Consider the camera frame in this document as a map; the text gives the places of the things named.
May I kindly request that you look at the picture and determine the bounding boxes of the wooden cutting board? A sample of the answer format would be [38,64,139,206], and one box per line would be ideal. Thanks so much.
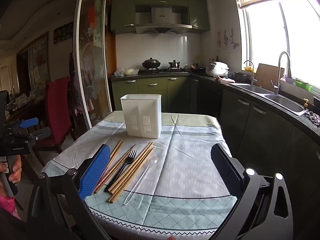
[255,63,285,92]

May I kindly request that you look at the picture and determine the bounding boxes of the gas stove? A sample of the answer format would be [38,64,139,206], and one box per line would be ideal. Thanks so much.
[145,68,189,74]

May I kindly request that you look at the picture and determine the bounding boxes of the white rice cooker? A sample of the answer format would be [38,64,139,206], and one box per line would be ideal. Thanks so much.
[205,61,229,77]

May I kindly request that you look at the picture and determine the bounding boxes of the person's left hand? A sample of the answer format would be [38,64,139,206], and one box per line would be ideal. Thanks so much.
[0,154,23,183]

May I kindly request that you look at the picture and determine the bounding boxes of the tall steel faucet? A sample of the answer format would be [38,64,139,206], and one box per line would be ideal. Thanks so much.
[271,51,292,95]

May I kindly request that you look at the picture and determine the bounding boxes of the dark counter cabinets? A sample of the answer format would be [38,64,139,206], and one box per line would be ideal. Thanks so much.
[190,74,320,205]

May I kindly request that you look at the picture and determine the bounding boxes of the clear plastic spoon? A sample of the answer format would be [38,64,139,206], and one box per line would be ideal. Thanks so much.
[123,156,160,206]

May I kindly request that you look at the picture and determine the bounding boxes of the black cooking pot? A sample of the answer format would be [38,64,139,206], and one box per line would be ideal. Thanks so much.
[234,72,249,83]

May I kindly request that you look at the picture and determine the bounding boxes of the steel range hood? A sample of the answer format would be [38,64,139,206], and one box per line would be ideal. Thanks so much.
[135,1,192,35]

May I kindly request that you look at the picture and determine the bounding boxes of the green base cabinets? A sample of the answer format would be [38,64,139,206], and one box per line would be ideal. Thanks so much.
[111,76,192,112]

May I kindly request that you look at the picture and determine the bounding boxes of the green wall cabinets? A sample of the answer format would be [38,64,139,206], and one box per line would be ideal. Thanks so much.
[110,0,210,35]

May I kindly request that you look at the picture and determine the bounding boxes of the red chair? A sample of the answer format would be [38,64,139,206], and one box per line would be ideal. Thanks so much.
[32,77,76,156]

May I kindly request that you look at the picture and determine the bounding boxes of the steel double sink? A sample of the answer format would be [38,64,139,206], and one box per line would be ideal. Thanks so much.
[235,84,309,117]

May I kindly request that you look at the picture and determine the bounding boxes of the light wooden chopstick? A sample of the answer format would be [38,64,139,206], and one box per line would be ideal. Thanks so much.
[110,148,155,203]
[109,141,155,194]
[107,142,152,192]
[107,146,154,202]
[97,140,125,188]
[101,139,122,178]

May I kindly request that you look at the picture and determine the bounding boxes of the small steel faucet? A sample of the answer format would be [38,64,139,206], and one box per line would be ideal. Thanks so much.
[244,60,256,86]

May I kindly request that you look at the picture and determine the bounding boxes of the person's left forearm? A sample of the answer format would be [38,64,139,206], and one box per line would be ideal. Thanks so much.
[0,180,19,219]

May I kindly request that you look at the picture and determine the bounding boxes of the dark brown wooden chopstick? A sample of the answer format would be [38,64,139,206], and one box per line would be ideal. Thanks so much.
[94,144,136,194]

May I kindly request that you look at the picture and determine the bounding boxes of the black plastic fork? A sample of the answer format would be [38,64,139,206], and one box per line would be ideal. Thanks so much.
[104,149,137,193]

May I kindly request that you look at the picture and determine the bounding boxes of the pink cloth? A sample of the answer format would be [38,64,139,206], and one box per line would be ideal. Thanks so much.
[215,75,236,84]

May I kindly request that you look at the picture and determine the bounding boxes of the pale patterned tablecloth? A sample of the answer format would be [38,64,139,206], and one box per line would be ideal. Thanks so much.
[39,110,238,240]

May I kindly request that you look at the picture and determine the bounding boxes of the black lidded wok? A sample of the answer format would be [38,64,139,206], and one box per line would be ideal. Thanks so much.
[142,57,161,70]

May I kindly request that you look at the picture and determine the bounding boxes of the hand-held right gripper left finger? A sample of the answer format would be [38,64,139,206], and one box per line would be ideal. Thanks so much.
[26,144,112,240]

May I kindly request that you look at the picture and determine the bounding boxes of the flowered glass sliding door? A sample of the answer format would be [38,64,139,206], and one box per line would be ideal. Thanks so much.
[72,0,113,129]

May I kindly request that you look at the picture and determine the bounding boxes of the hanging kitchen utensils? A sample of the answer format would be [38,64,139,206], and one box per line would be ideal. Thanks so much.
[223,29,239,49]

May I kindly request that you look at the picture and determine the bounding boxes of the dark wall poster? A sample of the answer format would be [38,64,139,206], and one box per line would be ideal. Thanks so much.
[53,22,73,45]

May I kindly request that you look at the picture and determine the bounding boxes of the dark crumpled cloth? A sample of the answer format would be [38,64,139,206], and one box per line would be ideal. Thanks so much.
[304,111,320,126]

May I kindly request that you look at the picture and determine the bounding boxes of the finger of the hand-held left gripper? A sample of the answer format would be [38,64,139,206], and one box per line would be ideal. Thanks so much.
[5,118,40,132]
[26,127,52,143]

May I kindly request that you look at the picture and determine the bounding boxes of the checked hanging apron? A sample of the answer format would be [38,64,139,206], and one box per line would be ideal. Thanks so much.
[69,52,91,116]

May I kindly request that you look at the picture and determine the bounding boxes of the white plastic utensil holder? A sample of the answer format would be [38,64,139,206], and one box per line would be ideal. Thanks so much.
[120,94,162,139]

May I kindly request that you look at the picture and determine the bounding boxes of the white plastic bag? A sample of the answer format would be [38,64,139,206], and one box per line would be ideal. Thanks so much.
[114,66,140,77]

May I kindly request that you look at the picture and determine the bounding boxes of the kitchen window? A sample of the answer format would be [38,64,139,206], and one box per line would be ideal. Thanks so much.
[241,0,320,86]

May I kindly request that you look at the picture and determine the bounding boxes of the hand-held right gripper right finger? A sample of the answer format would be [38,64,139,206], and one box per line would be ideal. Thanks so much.
[207,144,294,240]

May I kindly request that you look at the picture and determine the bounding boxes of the green plastic bowls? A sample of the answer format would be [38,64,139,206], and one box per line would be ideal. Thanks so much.
[295,79,313,92]

